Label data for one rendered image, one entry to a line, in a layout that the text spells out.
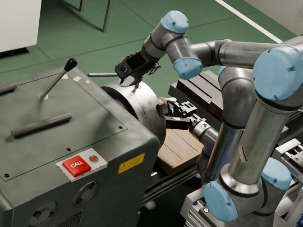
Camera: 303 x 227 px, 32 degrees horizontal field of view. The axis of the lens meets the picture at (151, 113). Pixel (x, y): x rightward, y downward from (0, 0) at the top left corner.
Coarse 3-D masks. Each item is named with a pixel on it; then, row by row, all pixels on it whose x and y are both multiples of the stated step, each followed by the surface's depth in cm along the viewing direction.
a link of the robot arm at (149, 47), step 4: (148, 36) 158; (148, 40) 157; (144, 44) 159; (148, 44) 157; (152, 44) 155; (148, 48) 157; (152, 48) 156; (156, 48) 155; (148, 52) 158; (152, 52) 157; (156, 52) 157; (160, 52) 157; (164, 52) 157; (152, 56) 159; (156, 56) 158; (160, 56) 159
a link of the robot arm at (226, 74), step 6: (222, 66) 185; (222, 72) 182; (228, 72) 180; (234, 72) 178; (240, 72) 178; (246, 72) 179; (222, 78) 180; (228, 78) 177; (234, 78) 175; (240, 78) 175; (246, 78) 176; (252, 78) 179; (222, 84) 179; (222, 90) 178; (300, 108) 188
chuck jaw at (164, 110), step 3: (156, 105) 190; (159, 105) 190; (162, 105) 193; (165, 105) 194; (156, 108) 189; (159, 108) 190; (162, 108) 193; (165, 108) 194; (159, 111) 190; (162, 111) 191; (165, 111) 194; (168, 111) 195; (159, 114) 190; (162, 114) 191
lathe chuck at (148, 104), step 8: (128, 88) 188; (144, 88) 190; (136, 96) 186; (144, 96) 188; (152, 96) 190; (144, 104) 186; (152, 104) 188; (160, 104) 190; (144, 112) 185; (152, 112) 187; (152, 120) 186; (160, 120) 189; (152, 128) 187; (160, 128) 189; (160, 136) 191; (160, 144) 194
